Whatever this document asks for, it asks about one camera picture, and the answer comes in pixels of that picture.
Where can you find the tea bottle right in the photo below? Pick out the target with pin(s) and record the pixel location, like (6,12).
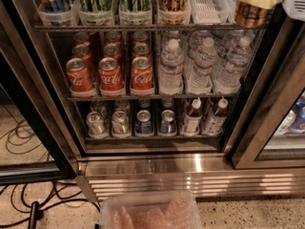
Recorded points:
(215,117)

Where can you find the tea bottle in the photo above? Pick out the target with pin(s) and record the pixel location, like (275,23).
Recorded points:
(215,117)
(191,118)

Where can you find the water bottle front left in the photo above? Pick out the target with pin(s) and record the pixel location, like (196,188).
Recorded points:
(170,69)

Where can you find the green can right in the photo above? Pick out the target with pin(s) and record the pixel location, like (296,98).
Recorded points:
(135,12)

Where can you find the fridge glass door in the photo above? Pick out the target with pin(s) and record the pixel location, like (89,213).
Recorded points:
(276,80)
(25,54)

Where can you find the red cola can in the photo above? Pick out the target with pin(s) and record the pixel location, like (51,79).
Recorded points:
(142,49)
(141,76)
(80,77)
(84,51)
(114,51)
(111,79)

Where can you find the silver can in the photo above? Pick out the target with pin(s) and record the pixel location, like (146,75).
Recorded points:
(120,124)
(96,125)

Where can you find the red cola can front right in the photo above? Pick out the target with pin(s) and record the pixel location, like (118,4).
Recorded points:
(141,76)

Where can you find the tea bottle left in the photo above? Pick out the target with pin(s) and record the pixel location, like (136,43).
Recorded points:
(191,118)

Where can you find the water bottle front right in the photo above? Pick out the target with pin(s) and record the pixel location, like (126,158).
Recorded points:
(227,71)

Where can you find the fridge glass door right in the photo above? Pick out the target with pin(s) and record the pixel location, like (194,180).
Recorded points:
(276,80)

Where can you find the silver can front right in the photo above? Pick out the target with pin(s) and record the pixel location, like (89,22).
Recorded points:
(120,124)

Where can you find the blue can front left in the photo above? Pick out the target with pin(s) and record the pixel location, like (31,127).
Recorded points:
(143,123)

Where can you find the red cola can front left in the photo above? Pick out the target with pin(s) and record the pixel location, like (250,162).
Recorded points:
(80,77)

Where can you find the orange gold can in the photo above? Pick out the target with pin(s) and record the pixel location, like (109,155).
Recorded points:
(172,11)
(249,16)

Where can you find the clear plastic bin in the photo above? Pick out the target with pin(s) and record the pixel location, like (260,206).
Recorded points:
(151,210)

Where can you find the white empty shelf tray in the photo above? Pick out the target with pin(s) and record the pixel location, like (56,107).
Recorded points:
(212,11)

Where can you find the fridge glass door left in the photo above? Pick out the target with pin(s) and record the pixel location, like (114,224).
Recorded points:
(25,54)

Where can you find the steel fridge base grille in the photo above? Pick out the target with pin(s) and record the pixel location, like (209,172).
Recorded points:
(206,175)

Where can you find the water bottle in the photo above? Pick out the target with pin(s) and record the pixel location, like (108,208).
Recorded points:
(202,67)
(227,71)
(170,69)

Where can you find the blue can front right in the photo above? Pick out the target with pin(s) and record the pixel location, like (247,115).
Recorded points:
(167,125)

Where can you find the red cola can middle right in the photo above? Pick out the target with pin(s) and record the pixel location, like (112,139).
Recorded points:
(142,49)

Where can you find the blue red can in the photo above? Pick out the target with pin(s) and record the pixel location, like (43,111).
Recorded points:
(58,13)

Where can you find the silver can front left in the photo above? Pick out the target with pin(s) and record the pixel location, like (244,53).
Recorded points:
(96,125)

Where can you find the red cola can middle left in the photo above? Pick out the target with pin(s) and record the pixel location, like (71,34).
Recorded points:
(84,51)

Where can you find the red cola can front middle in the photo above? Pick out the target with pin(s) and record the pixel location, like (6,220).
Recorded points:
(111,79)

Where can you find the red cola can middle centre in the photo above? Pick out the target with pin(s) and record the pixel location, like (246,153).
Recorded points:
(114,51)

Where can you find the water bottle front middle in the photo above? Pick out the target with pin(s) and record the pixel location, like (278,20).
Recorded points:
(202,67)

